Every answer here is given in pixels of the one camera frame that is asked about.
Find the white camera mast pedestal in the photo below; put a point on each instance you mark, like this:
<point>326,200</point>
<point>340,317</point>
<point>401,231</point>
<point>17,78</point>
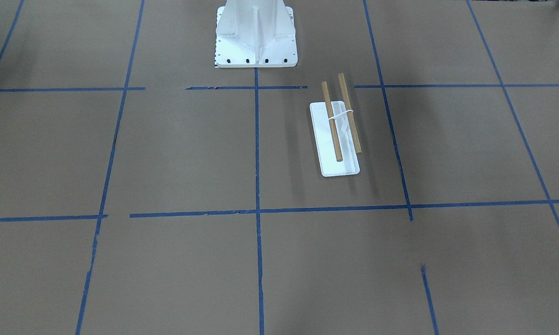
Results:
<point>255,33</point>

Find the lower wooden rack rod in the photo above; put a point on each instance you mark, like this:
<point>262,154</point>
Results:
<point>332,122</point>

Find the white towel rack base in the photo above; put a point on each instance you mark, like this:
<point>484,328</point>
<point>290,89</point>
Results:
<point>326,157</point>

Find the wooden rack rod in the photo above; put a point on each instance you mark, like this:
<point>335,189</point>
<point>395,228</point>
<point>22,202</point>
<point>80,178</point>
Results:
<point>332,122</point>
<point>350,114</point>

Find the upper wooden rack rod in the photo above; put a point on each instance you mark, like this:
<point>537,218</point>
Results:
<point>350,114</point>

